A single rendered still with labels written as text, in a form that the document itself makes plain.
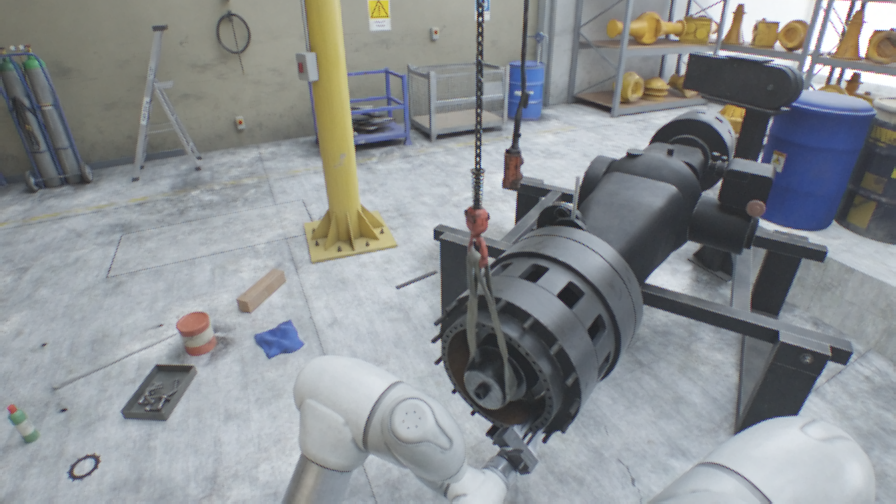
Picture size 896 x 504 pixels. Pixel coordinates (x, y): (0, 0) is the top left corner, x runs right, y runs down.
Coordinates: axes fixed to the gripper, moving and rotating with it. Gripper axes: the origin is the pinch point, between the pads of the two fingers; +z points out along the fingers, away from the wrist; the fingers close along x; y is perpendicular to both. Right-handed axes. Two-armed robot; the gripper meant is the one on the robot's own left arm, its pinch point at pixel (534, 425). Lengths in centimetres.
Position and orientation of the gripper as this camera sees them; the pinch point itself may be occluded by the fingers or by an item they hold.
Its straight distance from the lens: 149.6
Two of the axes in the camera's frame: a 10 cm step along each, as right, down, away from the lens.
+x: 6.1, 7.8, -1.2
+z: 6.1, -3.7, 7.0
